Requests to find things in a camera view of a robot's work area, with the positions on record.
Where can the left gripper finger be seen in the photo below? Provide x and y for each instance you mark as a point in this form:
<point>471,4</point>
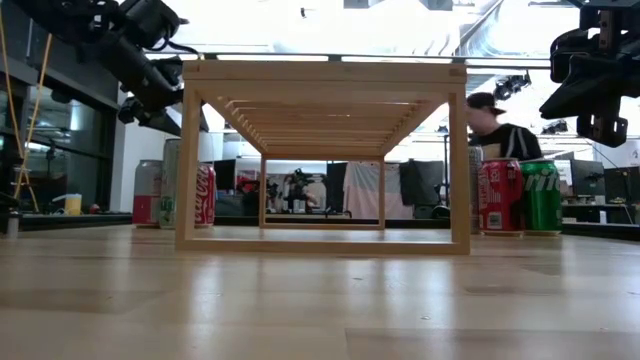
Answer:
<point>167,120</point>

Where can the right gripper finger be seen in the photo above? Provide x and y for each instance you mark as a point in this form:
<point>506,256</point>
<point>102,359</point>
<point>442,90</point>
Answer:
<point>595,90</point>

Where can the white and red can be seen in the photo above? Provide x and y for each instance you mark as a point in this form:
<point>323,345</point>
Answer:
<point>147,200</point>

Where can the red Coca-Cola can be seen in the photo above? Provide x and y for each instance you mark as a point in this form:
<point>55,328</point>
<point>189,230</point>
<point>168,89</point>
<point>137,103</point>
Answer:
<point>206,195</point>
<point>500,195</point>

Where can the green Sprite can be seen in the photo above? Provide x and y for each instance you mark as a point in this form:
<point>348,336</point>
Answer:
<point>542,200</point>

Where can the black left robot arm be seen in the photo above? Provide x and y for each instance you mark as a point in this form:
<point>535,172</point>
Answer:
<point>120,55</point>

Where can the wooden slatted shelf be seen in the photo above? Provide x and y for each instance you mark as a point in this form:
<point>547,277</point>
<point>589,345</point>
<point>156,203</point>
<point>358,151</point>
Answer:
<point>325,75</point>

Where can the black ceiling spotlight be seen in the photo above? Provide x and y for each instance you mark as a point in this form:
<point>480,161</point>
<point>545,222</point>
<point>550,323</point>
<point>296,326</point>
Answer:
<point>511,86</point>
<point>555,127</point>

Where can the black computer monitor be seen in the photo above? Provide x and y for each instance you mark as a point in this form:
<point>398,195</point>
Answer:
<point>587,177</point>
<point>225,175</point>
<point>622,182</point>

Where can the white sneaker top right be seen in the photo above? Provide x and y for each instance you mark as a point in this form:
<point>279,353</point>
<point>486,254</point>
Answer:
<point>505,140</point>

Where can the small red object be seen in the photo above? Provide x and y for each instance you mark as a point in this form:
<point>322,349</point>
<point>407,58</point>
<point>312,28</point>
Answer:
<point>94,208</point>

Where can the yellow plastic cup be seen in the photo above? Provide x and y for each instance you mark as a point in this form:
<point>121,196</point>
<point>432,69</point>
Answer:
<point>73,204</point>

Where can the black upright panel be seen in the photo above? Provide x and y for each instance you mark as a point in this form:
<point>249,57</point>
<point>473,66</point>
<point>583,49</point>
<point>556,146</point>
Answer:
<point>336,185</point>

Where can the grey cylindrical knob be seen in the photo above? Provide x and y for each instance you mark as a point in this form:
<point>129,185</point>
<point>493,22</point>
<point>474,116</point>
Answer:
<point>12,225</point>

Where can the dark hanging cloth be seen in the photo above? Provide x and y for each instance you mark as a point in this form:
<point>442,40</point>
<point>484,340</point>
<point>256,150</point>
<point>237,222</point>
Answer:
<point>421,182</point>

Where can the pink hanging cloth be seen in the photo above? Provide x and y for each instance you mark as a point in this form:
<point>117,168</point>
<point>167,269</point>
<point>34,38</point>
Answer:
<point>362,190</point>

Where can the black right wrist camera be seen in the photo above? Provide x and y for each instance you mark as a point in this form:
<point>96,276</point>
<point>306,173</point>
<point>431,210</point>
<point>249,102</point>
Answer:
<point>560,55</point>

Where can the black aluminium table frame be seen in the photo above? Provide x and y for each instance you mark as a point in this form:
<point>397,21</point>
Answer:
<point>75,220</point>

